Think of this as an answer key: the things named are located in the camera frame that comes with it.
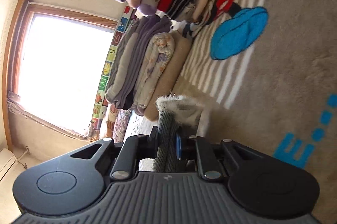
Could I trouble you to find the purple floral duvet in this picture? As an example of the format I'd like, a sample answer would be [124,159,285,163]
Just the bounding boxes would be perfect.
[106,104,132,143]

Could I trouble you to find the colourful alphabet play mat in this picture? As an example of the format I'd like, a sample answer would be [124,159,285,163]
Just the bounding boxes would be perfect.
[88,5,138,140]

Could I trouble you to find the wooden framed window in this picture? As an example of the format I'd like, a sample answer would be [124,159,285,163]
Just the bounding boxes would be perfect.
[1,0,124,153]

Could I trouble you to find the Mickey Mouse brown blanket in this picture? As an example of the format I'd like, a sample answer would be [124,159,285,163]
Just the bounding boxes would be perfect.
[173,0,336,223]

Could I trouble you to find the folded purple beige clothes stack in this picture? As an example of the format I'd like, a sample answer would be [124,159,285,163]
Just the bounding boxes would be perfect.
[104,15,192,121]

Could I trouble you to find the grey knit garment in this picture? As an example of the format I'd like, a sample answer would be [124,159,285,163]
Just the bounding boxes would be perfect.
[153,94,211,173]

